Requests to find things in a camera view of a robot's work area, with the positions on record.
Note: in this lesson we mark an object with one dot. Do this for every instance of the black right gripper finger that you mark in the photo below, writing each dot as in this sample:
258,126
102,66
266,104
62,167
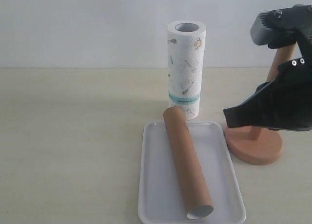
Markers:
282,104

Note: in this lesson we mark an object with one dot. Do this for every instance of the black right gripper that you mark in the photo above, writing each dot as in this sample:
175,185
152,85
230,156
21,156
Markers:
290,26

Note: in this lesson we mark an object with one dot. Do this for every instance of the white printed paper towel roll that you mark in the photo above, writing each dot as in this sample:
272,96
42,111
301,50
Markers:
186,46

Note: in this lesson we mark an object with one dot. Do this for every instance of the brown cardboard tube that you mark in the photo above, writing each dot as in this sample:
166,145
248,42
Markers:
195,193

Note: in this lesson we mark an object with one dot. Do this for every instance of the wooden paper towel holder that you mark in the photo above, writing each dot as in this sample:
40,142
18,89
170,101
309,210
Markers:
258,145

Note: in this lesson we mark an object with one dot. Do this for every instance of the white rectangular tray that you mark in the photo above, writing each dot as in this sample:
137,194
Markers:
160,200

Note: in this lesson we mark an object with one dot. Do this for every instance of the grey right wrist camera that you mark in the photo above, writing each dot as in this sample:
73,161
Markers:
261,32

